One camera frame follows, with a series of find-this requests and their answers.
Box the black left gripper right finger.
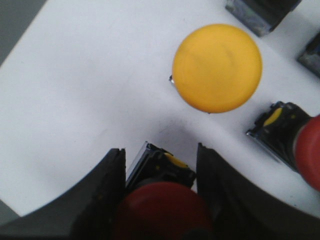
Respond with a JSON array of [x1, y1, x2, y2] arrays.
[[196, 143, 320, 240]]

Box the red mushroom push button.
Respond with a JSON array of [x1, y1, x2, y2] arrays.
[[111, 142, 215, 240], [246, 101, 320, 191]]

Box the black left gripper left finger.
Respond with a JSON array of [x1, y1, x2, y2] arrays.
[[0, 148, 126, 240]]

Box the dark push button base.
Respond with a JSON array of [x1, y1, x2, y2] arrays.
[[225, 0, 301, 37]]

